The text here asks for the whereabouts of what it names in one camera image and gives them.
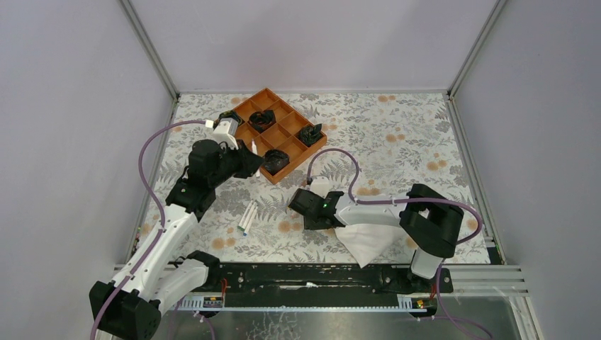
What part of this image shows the dark green rolled tie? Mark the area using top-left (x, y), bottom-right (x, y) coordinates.
top-left (296, 123), bottom-right (323, 147)

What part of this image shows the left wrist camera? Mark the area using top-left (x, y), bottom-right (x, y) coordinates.
top-left (205, 118), bottom-right (239, 149)

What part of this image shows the orange wooden compartment tray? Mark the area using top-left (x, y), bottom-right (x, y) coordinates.
top-left (233, 88), bottom-right (327, 184)

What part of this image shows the white marker blue end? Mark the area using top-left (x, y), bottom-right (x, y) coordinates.
top-left (243, 204), bottom-right (258, 236)

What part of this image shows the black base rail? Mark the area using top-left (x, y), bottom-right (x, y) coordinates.
top-left (193, 263), bottom-right (454, 310)

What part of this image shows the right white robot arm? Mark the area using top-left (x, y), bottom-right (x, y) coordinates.
top-left (288, 184), bottom-right (466, 279)

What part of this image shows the green patterned rolled tie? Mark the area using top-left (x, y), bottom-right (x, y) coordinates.
top-left (218, 110), bottom-right (245, 125)

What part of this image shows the white marker green end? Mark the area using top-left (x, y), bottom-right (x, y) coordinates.
top-left (237, 201), bottom-right (255, 231)

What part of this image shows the dark blue rolled tie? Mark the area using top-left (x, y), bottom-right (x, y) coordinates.
top-left (263, 149), bottom-right (290, 176)

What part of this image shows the white folded cloth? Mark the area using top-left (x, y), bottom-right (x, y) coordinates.
top-left (335, 224), bottom-right (412, 268)

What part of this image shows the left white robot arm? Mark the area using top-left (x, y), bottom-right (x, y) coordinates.
top-left (89, 140), bottom-right (264, 339)

